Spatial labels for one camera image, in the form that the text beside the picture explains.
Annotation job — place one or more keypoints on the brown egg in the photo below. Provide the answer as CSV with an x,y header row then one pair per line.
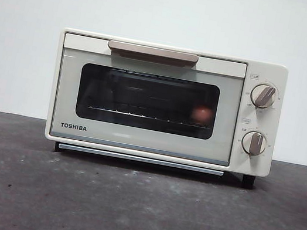
x,y
201,114

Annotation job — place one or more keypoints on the glass-window oven door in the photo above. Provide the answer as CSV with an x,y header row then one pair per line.
x,y
68,91

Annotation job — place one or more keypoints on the silver crumb tray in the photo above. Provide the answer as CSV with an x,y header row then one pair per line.
x,y
134,158

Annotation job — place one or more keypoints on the cream timer knob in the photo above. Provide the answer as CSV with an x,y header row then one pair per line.
x,y
253,143

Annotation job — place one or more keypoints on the cream temperature knob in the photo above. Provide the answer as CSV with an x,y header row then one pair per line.
x,y
263,96

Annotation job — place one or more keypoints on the cream Toshiba toaster oven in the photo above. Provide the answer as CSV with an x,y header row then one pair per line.
x,y
265,72

